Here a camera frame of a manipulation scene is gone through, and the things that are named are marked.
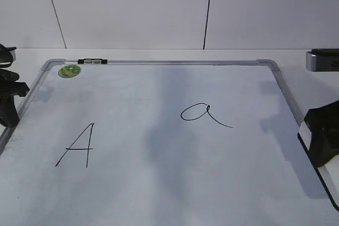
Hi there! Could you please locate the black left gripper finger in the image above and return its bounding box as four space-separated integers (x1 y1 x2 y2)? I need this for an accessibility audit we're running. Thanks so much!
0 96 20 128
304 101 338 168

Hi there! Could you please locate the black silver board clip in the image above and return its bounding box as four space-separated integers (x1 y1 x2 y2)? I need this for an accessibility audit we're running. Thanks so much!
77 58 108 65

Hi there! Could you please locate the round green magnet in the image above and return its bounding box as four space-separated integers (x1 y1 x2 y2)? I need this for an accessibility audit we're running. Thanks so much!
58 65 81 78

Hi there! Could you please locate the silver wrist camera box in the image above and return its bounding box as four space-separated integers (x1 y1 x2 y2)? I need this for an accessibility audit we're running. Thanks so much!
306 49 338 72

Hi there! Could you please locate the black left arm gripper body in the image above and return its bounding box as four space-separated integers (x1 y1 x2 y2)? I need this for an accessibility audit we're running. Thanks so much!
1 69 30 98

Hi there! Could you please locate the white whiteboard eraser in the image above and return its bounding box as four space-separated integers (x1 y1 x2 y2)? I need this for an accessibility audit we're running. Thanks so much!
298 122 338 211

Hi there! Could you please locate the aluminium framed whiteboard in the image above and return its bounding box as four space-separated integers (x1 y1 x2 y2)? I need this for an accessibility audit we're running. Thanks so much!
1 65 335 225

